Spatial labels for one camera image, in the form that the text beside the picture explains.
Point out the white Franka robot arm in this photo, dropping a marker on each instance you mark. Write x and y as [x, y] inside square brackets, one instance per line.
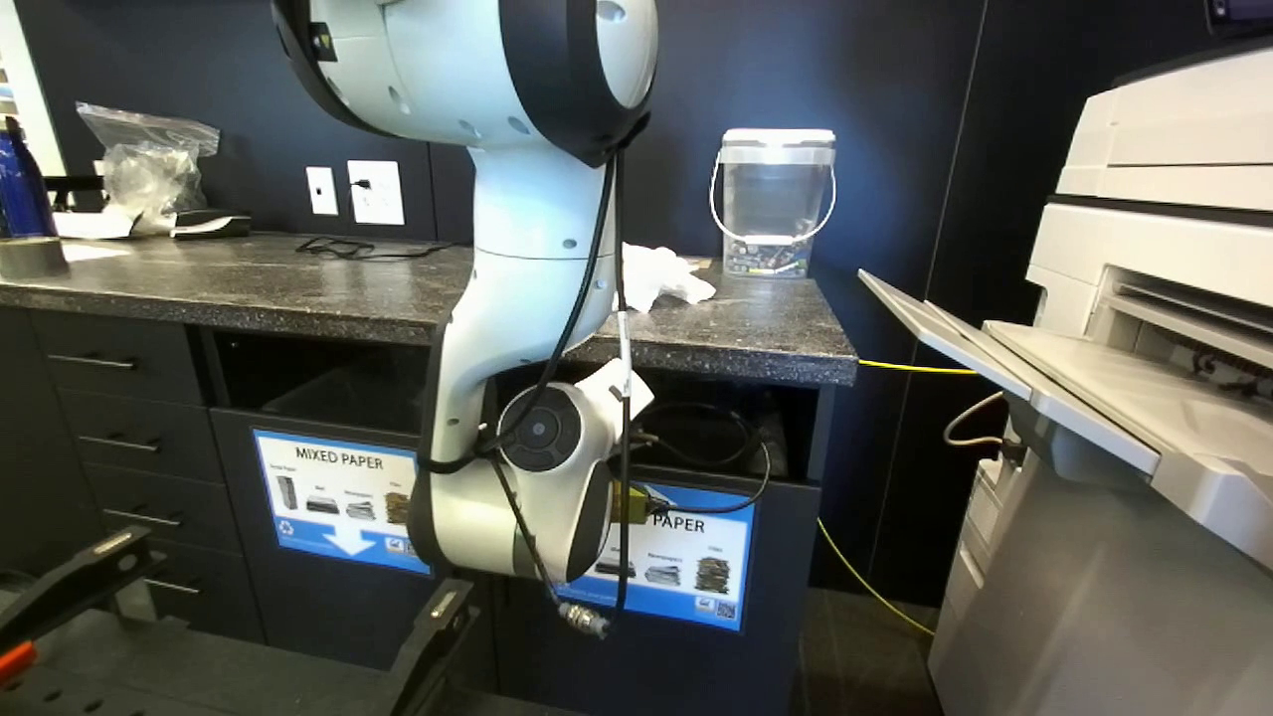
[529, 199]

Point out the dark bin cabinet door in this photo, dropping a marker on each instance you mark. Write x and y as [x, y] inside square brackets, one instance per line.
[342, 610]
[780, 598]

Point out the clear plastic bucket white lid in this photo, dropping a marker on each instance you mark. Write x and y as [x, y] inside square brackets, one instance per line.
[777, 199]

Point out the blue label with up arrow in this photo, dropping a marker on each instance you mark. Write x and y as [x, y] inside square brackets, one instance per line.
[700, 572]

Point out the blue label with down arrow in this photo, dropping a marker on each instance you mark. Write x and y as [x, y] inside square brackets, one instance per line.
[333, 503]

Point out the black stand bar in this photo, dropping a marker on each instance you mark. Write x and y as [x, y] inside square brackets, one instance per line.
[431, 639]
[82, 580]

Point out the grey printer side tray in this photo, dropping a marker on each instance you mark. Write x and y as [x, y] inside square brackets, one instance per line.
[1060, 382]

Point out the black flat device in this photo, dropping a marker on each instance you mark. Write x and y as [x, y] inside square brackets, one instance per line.
[214, 225]

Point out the crumpled clear plastic bag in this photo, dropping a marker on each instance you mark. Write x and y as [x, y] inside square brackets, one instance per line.
[145, 165]

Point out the large white office printer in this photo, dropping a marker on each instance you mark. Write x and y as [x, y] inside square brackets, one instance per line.
[1127, 598]

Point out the white paper stack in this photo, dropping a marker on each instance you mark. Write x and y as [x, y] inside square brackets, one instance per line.
[101, 225]

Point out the blue bottle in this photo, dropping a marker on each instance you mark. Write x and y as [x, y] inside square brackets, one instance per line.
[23, 184]

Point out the large white wall outlet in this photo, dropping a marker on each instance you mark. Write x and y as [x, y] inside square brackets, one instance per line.
[374, 192]

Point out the small white wall plate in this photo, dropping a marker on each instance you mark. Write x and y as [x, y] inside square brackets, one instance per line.
[324, 190]

